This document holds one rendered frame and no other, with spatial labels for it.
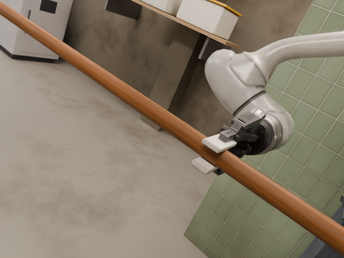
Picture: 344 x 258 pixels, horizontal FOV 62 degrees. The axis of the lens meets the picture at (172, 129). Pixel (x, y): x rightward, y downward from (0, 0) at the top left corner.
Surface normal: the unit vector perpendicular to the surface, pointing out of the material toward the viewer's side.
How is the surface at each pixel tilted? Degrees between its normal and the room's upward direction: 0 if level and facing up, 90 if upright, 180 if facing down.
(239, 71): 64
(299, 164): 90
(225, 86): 96
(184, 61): 90
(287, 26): 90
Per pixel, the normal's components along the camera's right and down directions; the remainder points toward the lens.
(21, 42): 0.73, 0.52
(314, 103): -0.56, 0.10
